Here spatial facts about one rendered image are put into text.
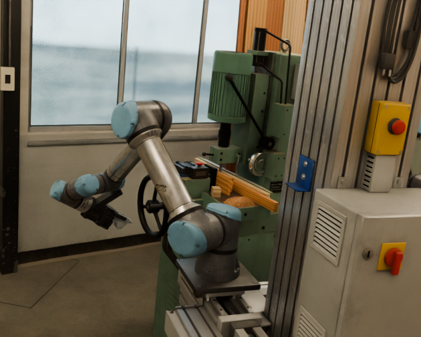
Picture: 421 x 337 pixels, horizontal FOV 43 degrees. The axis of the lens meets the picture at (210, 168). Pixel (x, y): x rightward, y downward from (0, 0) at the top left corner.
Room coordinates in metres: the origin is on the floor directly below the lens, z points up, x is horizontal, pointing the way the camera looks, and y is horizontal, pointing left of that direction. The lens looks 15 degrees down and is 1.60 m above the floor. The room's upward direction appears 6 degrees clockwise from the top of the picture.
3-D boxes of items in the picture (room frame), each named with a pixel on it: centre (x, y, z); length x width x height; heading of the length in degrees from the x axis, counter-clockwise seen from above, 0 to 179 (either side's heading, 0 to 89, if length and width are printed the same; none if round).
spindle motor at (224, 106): (2.43, -0.05, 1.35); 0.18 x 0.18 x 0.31
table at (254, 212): (2.34, 0.02, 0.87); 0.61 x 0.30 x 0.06; 34
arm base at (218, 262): (1.64, -0.06, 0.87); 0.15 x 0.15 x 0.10
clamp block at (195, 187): (2.29, 0.09, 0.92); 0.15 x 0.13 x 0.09; 34
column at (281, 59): (2.60, -0.29, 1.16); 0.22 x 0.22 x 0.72; 34
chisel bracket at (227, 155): (2.44, -0.07, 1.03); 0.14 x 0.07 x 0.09; 124
